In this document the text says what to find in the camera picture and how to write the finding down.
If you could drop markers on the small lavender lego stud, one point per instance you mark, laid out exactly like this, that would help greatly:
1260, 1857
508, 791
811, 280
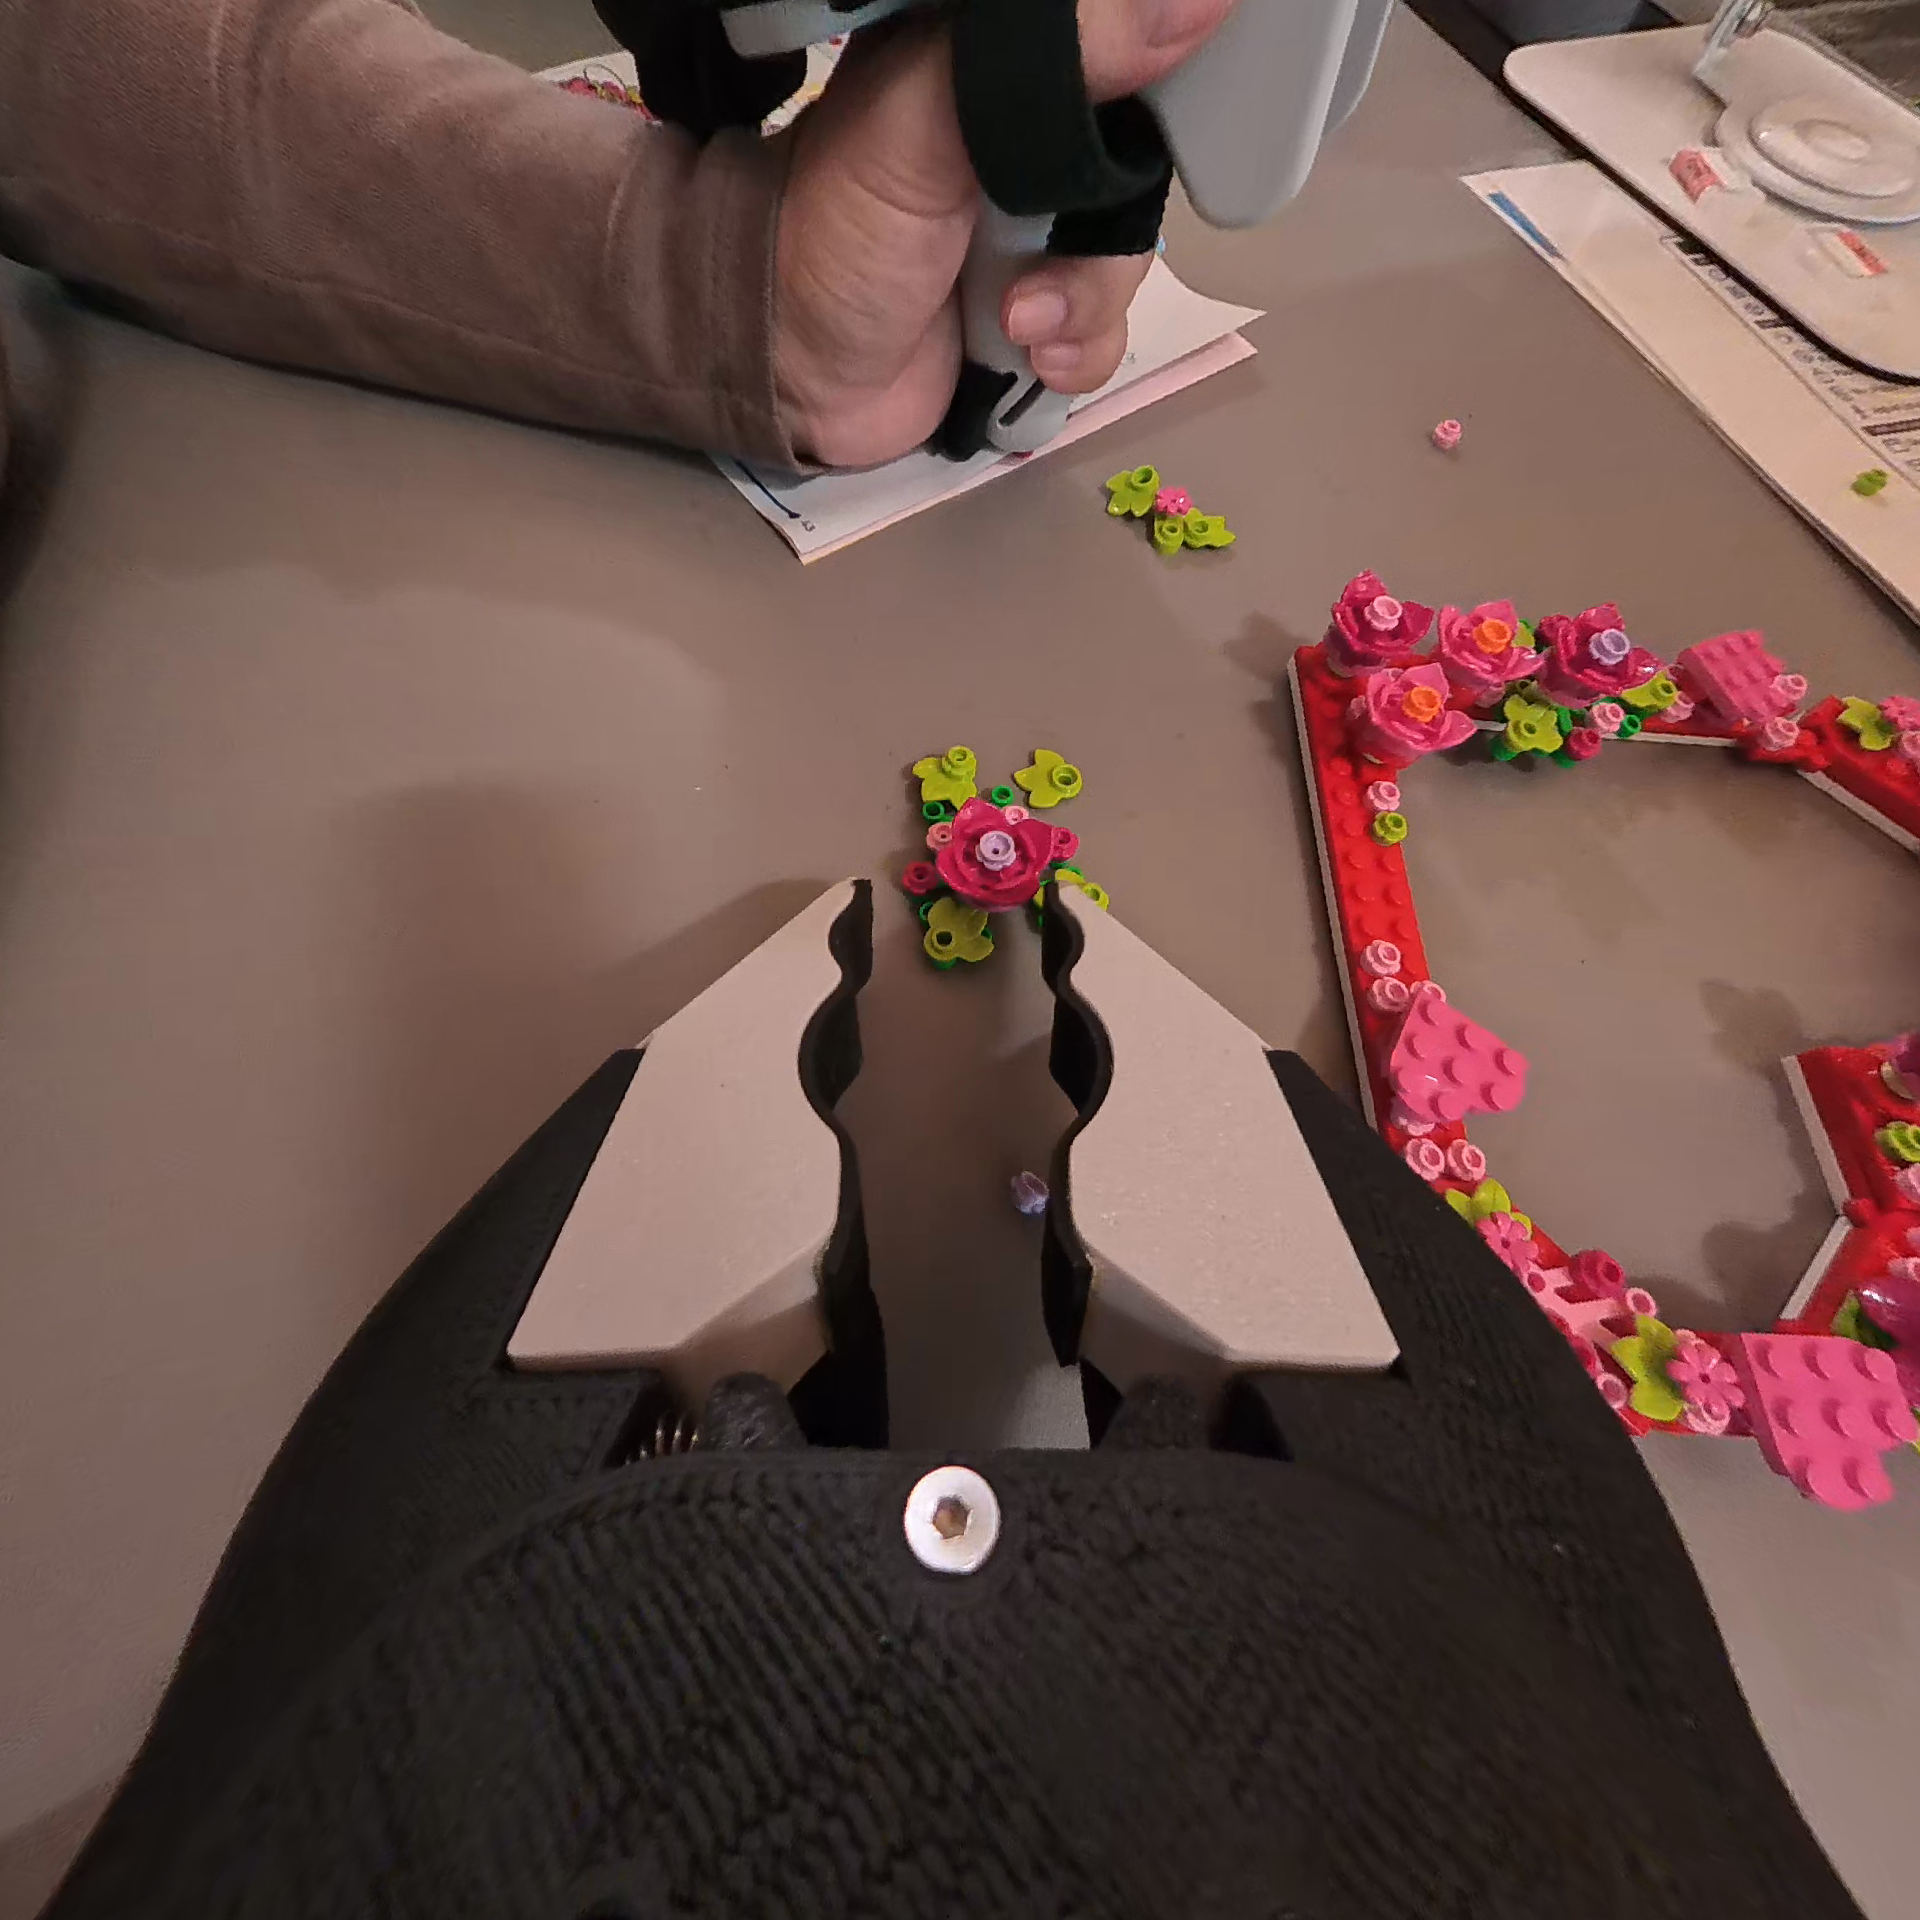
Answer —
1028, 1193

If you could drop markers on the person's left forearm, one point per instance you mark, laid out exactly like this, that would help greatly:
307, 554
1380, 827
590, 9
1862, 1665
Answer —
374, 194

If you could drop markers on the green leaves pink flower cluster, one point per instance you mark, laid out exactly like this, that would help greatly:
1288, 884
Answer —
1133, 493

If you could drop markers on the white plastic blister pack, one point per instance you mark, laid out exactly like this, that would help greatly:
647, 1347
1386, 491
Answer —
1651, 105

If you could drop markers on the person's left hand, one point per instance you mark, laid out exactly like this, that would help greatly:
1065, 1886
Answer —
870, 270

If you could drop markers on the lime green lego leaf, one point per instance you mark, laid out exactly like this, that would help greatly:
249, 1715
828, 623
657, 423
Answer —
1046, 781

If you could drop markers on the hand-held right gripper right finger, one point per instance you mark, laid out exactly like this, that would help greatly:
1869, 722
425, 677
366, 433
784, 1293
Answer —
1231, 1201

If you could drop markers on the red lego heart flower wreath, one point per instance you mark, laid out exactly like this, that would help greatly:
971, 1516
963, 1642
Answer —
1359, 871

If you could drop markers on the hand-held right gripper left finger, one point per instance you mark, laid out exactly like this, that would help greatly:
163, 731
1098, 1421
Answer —
690, 1201

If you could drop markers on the white instruction booklet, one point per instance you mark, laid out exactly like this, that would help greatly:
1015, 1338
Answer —
1178, 322

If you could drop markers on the magenta lego rose leaf cluster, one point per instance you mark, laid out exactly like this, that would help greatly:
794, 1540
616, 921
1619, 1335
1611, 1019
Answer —
991, 853

